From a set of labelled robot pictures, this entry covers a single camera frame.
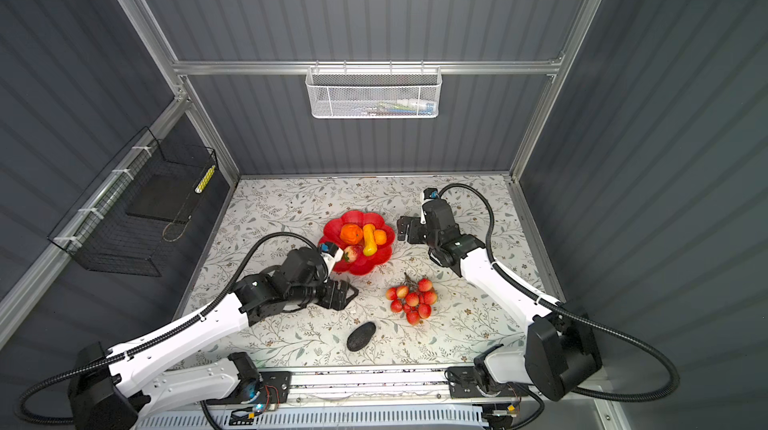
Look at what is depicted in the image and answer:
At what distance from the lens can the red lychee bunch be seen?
822 millimetres

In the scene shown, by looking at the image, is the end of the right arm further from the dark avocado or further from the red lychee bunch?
the dark avocado

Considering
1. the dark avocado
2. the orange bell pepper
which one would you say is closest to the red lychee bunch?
the dark avocado

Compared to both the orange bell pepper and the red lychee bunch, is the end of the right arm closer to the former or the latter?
the red lychee bunch

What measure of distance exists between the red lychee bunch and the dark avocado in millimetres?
88

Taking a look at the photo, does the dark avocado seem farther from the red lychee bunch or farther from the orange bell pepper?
the orange bell pepper

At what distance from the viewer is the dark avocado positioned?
30.9 inches
